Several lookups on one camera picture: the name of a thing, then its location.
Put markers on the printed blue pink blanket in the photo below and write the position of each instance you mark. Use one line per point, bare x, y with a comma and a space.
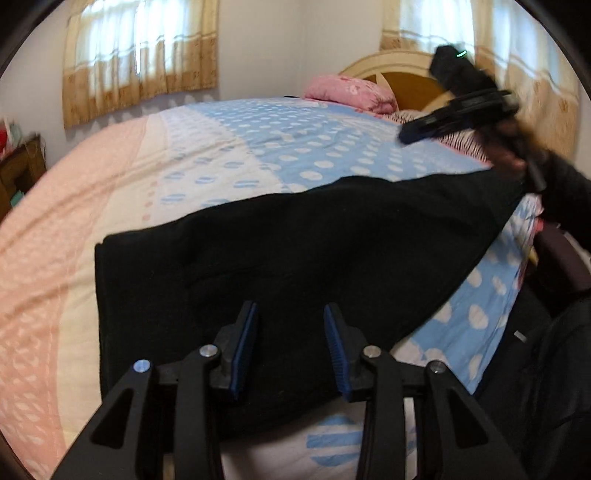
69, 230

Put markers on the cream wooden headboard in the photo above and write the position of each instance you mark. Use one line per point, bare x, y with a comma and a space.
408, 81

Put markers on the beige patterned curtain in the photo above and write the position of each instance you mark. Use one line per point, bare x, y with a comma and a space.
138, 55
531, 55

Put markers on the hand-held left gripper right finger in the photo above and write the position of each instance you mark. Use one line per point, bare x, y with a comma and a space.
334, 350

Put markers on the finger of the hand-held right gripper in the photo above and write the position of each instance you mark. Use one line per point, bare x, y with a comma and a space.
425, 128

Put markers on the person's right forearm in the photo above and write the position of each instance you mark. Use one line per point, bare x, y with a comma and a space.
563, 184

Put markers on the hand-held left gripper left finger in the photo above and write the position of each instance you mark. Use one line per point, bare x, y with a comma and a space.
250, 350

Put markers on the striped pillow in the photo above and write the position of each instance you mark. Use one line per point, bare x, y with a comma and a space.
461, 144

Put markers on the pink pillow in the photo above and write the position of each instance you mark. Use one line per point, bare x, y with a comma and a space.
351, 92

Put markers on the person's right hand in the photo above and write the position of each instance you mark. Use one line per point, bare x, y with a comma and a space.
505, 159

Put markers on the wooden cabinet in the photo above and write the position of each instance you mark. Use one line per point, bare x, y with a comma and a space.
21, 175

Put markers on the dark chair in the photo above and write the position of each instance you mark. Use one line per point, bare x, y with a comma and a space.
561, 258

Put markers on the black pants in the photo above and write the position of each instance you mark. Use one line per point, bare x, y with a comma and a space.
277, 240

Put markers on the red gift bags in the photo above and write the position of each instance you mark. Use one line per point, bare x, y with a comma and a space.
5, 136

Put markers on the dark cloth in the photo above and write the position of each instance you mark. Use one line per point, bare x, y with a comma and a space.
545, 392

